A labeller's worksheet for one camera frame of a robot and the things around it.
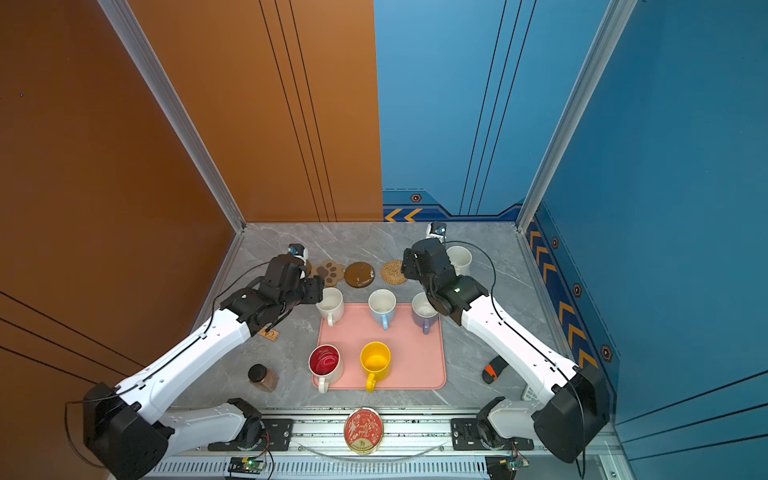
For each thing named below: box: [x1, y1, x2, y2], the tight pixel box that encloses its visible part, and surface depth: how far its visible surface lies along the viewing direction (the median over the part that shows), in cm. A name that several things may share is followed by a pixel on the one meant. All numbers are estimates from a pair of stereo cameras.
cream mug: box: [316, 287, 344, 327], surface depth 87 cm
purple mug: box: [412, 291, 439, 335], surface depth 89 cm
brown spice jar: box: [248, 364, 279, 393], surface depth 76 cm
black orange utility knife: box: [482, 355, 509, 384], surface depth 84 cm
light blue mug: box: [368, 288, 397, 331], surface depth 89 cm
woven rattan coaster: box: [380, 260, 408, 285], surface depth 107 cm
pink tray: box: [316, 303, 447, 390], surface depth 89 cm
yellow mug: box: [359, 341, 391, 393], surface depth 79 cm
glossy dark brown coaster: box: [344, 261, 375, 288], surface depth 107 cm
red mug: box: [308, 344, 344, 394], surface depth 81 cm
